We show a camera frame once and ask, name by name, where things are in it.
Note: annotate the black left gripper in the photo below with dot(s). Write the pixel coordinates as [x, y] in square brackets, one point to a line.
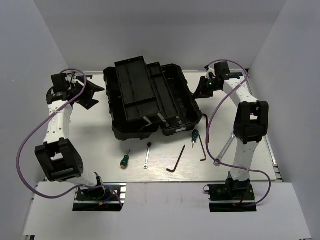
[88, 103]

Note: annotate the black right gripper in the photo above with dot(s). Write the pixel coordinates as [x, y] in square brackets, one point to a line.
[202, 92]

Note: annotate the black plastic toolbox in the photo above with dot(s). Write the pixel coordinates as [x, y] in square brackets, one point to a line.
[144, 98]

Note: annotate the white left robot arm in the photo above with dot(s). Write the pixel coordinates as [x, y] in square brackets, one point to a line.
[57, 156]

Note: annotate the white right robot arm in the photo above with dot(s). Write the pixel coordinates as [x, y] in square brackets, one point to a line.
[251, 120]

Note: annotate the brown hex key upper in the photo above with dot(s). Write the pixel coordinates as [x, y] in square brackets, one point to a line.
[206, 120]

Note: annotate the small green stubby screwdriver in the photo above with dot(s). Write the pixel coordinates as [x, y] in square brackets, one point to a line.
[194, 136]

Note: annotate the brown hex key middle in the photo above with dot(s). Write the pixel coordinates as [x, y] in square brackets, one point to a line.
[203, 150]

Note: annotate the green screwdriver orange cap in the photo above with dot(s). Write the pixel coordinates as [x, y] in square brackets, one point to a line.
[125, 161]

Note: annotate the large silver ratchet wrench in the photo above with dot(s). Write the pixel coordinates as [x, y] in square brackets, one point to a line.
[219, 158]

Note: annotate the small silver ratchet wrench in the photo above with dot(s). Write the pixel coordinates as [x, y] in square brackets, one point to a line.
[145, 166]

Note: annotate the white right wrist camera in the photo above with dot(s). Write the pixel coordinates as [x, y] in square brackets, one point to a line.
[210, 72]

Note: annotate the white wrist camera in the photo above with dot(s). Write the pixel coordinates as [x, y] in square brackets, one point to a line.
[210, 72]
[71, 79]

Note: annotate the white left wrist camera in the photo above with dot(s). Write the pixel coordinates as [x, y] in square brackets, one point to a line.
[71, 79]

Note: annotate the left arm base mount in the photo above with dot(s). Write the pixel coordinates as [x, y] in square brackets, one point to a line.
[108, 199]

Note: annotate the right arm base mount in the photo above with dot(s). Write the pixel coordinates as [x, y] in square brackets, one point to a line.
[224, 199]

